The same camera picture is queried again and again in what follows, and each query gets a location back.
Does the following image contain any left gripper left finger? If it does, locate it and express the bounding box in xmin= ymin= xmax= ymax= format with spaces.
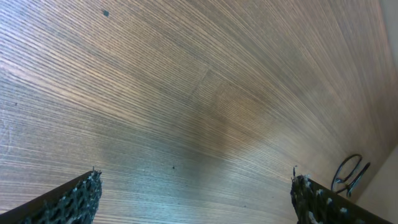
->
xmin=1 ymin=169 xmax=102 ymax=224

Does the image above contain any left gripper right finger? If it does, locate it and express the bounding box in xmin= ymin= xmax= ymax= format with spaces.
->
xmin=290 ymin=175 xmax=391 ymax=224

